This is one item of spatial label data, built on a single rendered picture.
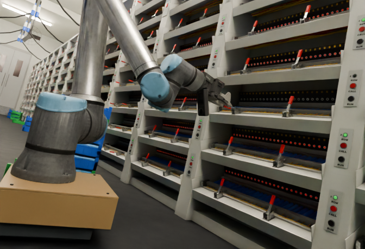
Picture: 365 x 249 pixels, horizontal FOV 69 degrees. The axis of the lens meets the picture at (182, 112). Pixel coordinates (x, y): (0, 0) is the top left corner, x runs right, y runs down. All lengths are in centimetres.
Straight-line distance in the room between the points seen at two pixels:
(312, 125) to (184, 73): 49
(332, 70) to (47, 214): 100
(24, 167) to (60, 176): 11
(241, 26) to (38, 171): 122
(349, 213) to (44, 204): 85
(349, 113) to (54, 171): 93
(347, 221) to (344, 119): 31
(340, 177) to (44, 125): 92
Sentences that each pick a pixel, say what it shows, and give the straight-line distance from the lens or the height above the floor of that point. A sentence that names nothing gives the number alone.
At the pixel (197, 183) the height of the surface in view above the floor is 18.
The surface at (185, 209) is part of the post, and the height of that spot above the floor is 5.
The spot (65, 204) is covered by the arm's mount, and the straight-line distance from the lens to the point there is 84.
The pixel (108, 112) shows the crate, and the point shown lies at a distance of 172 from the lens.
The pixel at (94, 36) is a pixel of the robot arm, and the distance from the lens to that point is 114.
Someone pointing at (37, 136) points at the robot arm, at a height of 28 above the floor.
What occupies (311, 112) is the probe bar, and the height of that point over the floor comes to 58.
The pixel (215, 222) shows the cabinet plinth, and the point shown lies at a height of 5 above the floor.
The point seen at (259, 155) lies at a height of 38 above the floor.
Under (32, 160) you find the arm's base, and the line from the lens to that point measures 92.
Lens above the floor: 35
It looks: 7 degrees up
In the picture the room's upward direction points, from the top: 13 degrees clockwise
